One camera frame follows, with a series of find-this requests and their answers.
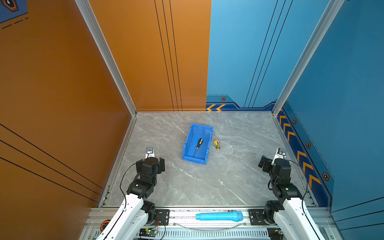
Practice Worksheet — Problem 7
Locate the black yellow screwdriver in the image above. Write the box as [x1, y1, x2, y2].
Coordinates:
[193, 138, 204, 158]

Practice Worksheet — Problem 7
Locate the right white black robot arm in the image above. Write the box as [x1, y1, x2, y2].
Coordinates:
[259, 156, 325, 240]

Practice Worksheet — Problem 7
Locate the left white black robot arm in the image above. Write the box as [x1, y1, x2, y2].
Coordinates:
[97, 157, 165, 240]

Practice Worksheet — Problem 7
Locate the blue plastic bin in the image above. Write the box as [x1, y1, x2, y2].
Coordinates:
[182, 124, 214, 165]

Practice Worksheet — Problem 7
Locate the small colourful toy figure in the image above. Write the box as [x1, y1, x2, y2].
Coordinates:
[214, 139, 221, 150]

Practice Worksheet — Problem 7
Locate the cyan plastic microphone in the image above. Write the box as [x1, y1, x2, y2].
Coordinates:
[195, 211, 244, 222]

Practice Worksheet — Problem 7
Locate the right small circuit board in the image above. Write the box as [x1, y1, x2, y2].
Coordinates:
[268, 228, 284, 240]

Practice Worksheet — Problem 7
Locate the left green circuit board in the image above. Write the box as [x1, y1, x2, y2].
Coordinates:
[139, 229, 159, 239]

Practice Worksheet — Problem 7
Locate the orange black tape measure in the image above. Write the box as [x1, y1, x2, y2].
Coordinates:
[100, 220, 110, 232]

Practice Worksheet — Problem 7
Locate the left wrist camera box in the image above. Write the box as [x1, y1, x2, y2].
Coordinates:
[145, 147, 155, 159]

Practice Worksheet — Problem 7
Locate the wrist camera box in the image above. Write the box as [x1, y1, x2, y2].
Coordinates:
[274, 148, 287, 159]
[145, 147, 155, 159]

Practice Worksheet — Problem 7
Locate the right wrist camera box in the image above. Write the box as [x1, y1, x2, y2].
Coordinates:
[274, 148, 287, 159]

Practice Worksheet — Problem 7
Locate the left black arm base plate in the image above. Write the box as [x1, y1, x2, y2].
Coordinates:
[146, 209, 170, 226]

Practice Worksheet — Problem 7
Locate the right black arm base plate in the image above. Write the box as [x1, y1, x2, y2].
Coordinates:
[248, 209, 276, 226]

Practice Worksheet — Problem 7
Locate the aluminium front rail frame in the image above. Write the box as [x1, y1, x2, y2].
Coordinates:
[79, 206, 344, 240]

